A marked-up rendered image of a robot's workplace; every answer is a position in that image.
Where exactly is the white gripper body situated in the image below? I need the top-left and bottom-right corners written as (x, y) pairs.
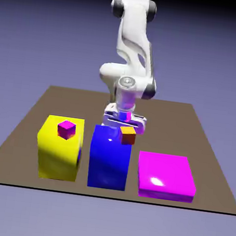
top-left (101, 107), bottom-right (148, 136)

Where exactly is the small orange cube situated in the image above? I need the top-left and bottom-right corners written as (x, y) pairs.
top-left (118, 125), bottom-right (138, 147)

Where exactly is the small magenta cube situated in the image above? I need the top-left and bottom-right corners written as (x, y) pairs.
top-left (56, 119), bottom-right (78, 142)

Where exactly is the large blue box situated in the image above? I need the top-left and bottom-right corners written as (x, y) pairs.
top-left (85, 123), bottom-right (135, 192)

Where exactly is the large yellow box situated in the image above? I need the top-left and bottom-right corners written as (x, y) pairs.
top-left (31, 113), bottom-right (86, 183)

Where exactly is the large magenta box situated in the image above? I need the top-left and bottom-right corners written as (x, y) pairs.
top-left (134, 150), bottom-right (201, 204)

